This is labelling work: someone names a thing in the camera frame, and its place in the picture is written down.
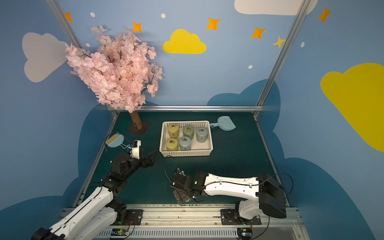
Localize yellow tea canister front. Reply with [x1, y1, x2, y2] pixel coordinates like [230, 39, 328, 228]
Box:
[166, 138, 179, 151]

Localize yellow tea canister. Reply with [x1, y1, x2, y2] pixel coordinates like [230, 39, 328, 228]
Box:
[167, 123, 180, 139]
[166, 138, 179, 151]

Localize white perforated plastic basket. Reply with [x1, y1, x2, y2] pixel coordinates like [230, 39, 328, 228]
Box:
[159, 121, 214, 157]

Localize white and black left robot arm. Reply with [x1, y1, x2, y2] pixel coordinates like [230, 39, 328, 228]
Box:
[31, 151, 157, 240]

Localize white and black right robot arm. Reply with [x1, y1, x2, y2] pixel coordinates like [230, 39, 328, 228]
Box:
[170, 171, 287, 220]

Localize yellow tea canister back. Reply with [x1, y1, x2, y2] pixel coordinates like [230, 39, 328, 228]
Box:
[167, 123, 180, 139]

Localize blue tea canister front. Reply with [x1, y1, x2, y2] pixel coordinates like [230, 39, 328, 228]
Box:
[179, 137, 192, 151]

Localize green tea canister middle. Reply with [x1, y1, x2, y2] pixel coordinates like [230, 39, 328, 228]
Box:
[183, 125, 195, 140]

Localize grey-blue tea canister back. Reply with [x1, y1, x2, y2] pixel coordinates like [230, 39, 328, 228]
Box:
[196, 128, 209, 143]

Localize light blue hand brush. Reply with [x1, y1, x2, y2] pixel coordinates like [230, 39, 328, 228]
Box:
[105, 133, 128, 149]

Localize left controller board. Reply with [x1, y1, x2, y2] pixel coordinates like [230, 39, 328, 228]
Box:
[110, 229, 130, 238]

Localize controller board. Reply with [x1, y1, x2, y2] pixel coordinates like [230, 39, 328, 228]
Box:
[110, 229, 130, 238]
[237, 228, 253, 240]

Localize right controller board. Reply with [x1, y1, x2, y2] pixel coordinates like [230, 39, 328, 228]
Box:
[237, 228, 253, 240]

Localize light blue dustpan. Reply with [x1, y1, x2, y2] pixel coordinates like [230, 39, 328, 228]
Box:
[210, 116, 236, 132]

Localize pink cherry blossom tree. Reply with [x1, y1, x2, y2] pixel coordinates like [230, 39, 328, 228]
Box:
[65, 26, 163, 131]

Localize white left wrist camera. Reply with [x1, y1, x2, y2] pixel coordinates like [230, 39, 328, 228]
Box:
[129, 140, 141, 160]

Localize aluminium back frame bar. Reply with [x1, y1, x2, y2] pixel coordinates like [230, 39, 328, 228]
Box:
[105, 104, 265, 112]

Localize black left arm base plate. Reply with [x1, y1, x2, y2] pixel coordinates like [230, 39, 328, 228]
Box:
[113, 209, 144, 226]

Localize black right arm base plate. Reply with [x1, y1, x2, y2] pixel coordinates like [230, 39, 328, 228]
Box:
[220, 209, 262, 226]

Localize aluminium front rail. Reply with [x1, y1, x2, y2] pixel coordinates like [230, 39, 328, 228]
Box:
[49, 203, 311, 240]

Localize left aluminium frame post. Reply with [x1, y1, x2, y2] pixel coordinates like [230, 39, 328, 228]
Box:
[44, 0, 118, 118]

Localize aluminium frame post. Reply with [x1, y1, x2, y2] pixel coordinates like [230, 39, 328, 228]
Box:
[253, 0, 318, 122]
[44, 0, 118, 118]

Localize right aluminium frame post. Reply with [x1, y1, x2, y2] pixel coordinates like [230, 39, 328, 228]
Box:
[253, 0, 318, 122]

